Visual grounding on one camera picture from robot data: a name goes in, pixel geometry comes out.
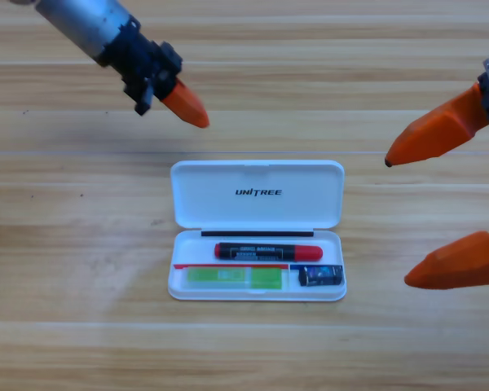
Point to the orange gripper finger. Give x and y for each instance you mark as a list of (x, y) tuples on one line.
[(464, 264)]

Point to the dark blue eraser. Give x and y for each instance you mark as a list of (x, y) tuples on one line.
[(320, 275)]

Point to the red and black marker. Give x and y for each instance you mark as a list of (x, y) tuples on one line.
[(269, 251)]

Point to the green highlighter pen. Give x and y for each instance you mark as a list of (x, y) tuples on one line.
[(236, 278)]

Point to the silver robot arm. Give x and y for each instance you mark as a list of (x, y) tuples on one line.
[(85, 24)]

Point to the white Unitree pencil case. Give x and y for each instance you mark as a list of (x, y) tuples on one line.
[(256, 203)]

